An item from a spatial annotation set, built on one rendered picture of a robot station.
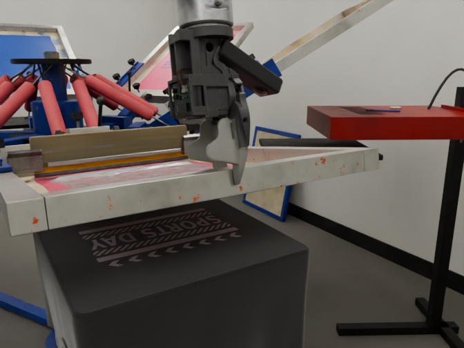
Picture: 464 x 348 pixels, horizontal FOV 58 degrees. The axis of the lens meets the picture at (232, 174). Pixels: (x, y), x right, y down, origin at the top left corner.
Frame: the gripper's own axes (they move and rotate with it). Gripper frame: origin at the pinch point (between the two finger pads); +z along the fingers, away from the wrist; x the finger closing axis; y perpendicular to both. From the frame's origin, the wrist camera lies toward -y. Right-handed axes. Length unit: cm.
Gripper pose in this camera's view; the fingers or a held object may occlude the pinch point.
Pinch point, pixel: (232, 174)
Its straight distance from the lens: 60.9
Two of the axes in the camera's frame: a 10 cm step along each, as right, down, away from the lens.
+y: -8.5, 1.3, -5.1
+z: 0.8, 9.9, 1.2
